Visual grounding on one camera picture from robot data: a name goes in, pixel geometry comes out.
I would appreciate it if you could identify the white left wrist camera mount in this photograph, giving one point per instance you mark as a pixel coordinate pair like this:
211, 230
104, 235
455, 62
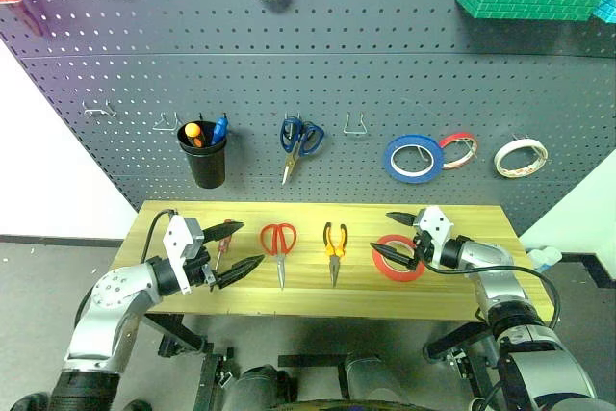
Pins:
174, 242

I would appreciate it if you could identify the black metal table frame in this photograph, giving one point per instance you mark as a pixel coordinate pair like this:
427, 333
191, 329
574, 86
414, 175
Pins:
183, 334

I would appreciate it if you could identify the blue tape roll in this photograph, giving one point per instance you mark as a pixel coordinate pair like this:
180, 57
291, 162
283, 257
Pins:
388, 161

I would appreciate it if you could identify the clear plastic bottles pack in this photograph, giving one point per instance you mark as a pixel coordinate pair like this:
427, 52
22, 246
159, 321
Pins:
544, 257

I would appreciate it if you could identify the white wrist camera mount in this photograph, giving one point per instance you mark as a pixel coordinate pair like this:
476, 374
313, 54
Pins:
174, 242
435, 225

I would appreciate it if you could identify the thin red tape roll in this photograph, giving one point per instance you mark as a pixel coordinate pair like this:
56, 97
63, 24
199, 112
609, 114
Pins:
457, 136

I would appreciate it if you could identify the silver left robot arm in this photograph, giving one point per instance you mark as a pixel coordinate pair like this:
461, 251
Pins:
120, 295

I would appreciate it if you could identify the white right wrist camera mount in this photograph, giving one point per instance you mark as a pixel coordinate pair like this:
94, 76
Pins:
435, 225

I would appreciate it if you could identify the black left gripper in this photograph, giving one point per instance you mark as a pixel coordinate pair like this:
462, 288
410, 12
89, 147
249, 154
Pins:
199, 269

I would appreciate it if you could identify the teal brick pattern box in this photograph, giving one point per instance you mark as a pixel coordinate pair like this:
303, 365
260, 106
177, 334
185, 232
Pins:
607, 7

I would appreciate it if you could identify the black plastic cup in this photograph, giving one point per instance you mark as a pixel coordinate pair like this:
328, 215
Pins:
207, 165

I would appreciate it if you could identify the white tape roll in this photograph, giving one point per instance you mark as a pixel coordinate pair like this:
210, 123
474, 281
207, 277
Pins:
543, 155

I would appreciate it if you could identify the dark grey rounded shape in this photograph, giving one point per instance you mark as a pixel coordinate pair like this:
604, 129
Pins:
262, 387

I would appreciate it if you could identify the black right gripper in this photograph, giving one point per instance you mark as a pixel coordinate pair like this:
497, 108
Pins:
423, 249

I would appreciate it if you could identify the grey metal pegboard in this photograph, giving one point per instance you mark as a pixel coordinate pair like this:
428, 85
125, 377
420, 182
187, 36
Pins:
337, 69

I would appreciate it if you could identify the wide red tape roll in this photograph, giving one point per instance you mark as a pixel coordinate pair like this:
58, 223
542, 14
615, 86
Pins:
402, 277

